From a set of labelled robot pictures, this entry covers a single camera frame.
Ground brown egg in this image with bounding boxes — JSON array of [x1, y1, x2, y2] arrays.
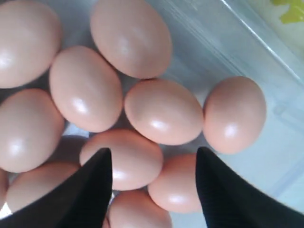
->
[[79, 129, 164, 191], [124, 79, 203, 145], [108, 190, 172, 228], [0, 169, 9, 208], [6, 161, 79, 213], [49, 46, 123, 133], [0, 0, 62, 88], [90, 0, 172, 79], [0, 88, 65, 173], [203, 76, 266, 154], [148, 153, 202, 213]]

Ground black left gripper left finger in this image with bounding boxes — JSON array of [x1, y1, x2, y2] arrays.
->
[[9, 148, 112, 228]]

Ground yellow plastic egg tray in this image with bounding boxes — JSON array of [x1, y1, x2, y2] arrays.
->
[[271, 0, 304, 24]]

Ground clear plastic bin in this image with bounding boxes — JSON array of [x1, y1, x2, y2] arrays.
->
[[0, 0, 304, 228]]

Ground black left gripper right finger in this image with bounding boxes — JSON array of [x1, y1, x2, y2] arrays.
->
[[196, 147, 304, 228]]

